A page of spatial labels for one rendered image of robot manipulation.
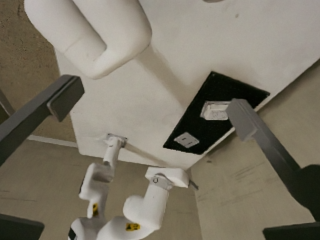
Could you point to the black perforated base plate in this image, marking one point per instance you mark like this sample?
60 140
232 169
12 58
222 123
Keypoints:
217 87

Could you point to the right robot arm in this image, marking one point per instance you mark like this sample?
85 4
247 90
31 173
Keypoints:
143 214

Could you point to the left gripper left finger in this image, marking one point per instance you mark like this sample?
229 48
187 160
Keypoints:
56 101

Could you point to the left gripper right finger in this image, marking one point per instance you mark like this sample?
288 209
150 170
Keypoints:
305 181

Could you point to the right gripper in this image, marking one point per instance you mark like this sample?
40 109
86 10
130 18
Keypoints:
176 176

